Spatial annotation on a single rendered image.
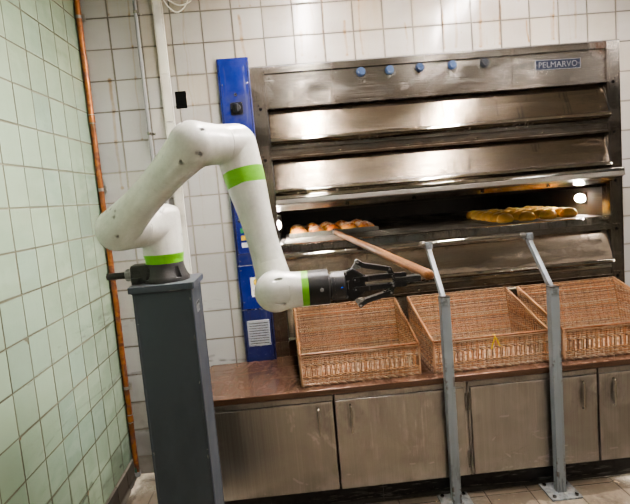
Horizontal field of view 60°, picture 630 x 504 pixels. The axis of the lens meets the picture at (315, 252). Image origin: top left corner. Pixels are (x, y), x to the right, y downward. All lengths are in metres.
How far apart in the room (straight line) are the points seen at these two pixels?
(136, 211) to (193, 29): 1.58
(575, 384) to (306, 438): 1.24
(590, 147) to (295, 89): 1.61
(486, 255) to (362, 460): 1.26
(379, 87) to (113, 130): 1.38
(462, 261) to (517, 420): 0.86
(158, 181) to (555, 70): 2.33
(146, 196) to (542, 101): 2.26
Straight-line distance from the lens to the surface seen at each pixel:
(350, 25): 3.00
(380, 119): 2.93
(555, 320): 2.60
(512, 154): 3.12
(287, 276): 1.39
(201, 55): 2.97
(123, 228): 1.65
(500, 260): 3.10
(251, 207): 1.51
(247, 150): 1.54
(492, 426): 2.70
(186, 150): 1.42
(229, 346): 2.99
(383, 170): 2.91
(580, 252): 3.28
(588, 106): 3.30
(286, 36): 2.97
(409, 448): 2.64
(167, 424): 1.89
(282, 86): 2.93
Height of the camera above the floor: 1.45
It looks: 6 degrees down
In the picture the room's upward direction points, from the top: 5 degrees counter-clockwise
